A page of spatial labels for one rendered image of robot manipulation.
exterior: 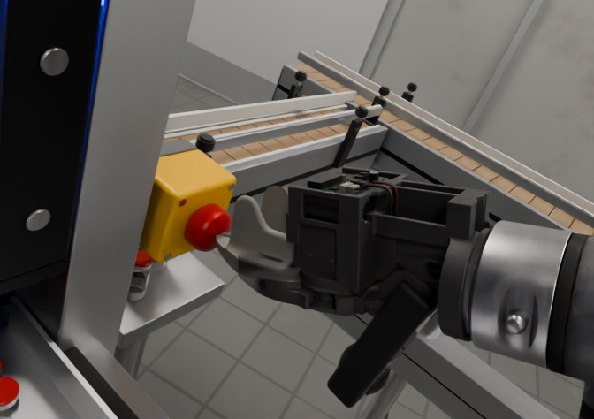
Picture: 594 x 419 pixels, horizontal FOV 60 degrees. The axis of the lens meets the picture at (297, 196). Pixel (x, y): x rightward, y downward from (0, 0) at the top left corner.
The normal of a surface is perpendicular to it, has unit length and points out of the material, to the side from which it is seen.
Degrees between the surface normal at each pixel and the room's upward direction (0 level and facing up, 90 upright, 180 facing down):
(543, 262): 44
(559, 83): 90
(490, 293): 74
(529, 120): 90
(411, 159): 90
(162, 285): 0
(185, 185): 0
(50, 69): 90
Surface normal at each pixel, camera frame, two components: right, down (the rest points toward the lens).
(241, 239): -0.62, 0.22
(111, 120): 0.74, 0.54
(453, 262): -0.48, -0.39
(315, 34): -0.37, 0.36
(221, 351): 0.33, -0.81
